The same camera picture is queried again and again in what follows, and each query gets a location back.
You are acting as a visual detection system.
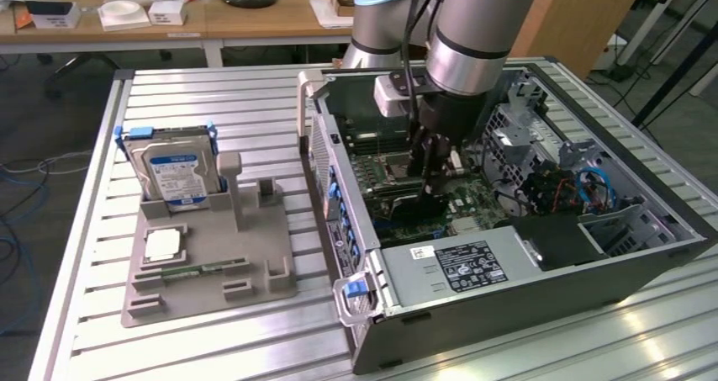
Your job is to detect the metal socket cover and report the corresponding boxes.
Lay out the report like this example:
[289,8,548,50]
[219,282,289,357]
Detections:
[447,150,468,177]

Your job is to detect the graphics card with fan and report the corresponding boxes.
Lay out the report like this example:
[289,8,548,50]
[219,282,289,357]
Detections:
[373,189,451,233]

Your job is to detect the wooden cabinet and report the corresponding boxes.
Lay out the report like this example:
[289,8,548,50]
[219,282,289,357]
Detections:
[507,0,651,80]

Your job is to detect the silver CPU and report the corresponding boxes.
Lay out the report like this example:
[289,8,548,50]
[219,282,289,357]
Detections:
[141,230,187,260]

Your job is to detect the red wire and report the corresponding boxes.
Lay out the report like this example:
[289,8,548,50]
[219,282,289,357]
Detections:
[550,177,570,214]

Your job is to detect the blue wire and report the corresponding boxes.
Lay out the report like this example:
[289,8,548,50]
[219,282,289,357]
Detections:
[576,167,619,212]

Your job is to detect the white floor unit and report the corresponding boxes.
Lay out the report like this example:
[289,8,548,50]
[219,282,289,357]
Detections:
[591,34,630,77]

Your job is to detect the green motherboard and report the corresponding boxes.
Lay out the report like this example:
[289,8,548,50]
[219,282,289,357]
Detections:
[341,118,510,248]

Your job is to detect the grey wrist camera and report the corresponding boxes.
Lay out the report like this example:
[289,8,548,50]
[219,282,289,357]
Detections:
[373,71,445,119]

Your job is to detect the grey printed parts rack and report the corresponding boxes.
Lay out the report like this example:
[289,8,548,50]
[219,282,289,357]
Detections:
[118,151,297,330]

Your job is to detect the blue floor cable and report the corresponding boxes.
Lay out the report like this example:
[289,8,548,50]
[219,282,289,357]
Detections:
[0,161,54,336]

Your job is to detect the small white labelled box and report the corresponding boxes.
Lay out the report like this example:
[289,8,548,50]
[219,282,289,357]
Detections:
[146,0,189,26]

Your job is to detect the grey power supply unit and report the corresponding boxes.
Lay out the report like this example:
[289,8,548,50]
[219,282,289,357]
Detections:
[379,225,546,307]

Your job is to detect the perforated metal disk bay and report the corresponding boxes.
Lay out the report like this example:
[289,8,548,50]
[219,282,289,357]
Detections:
[481,77,568,184]

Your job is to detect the black open PC case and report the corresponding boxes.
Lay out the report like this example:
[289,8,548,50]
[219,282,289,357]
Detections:
[295,56,710,376]

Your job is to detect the white box with black top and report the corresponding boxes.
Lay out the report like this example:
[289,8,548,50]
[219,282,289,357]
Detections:
[25,0,82,30]

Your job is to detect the black chair base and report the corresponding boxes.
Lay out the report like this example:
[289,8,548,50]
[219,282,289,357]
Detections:
[38,51,122,99]

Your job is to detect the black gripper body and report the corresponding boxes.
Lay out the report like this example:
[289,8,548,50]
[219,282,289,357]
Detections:
[416,89,489,146]

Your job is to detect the green RAM stick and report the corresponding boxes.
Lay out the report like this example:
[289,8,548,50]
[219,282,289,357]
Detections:
[159,259,240,279]

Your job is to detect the CPU socket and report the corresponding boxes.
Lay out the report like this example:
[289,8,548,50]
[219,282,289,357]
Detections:
[380,151,413,181]

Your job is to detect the black plastic shroud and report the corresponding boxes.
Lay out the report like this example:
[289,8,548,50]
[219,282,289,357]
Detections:
[512,214,608,272]

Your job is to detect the grey floor cable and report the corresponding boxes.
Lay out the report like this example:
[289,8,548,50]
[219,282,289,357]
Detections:
[0,149,90,177]

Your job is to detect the beige printed corner bracket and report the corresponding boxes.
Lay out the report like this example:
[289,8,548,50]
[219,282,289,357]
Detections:
[295,70,327,155]

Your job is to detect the wooden desk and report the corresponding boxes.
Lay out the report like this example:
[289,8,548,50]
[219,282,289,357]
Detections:
[0,0,512,69]

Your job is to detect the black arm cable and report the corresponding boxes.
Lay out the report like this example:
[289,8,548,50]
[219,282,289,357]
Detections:
[399,0,451,124]

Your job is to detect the white box with round hollow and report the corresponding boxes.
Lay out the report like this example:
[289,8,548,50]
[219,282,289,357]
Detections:
[97,0,153,32]

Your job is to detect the hard disk in blue caddy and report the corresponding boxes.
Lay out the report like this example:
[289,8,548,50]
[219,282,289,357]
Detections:
[110,119,221,214]

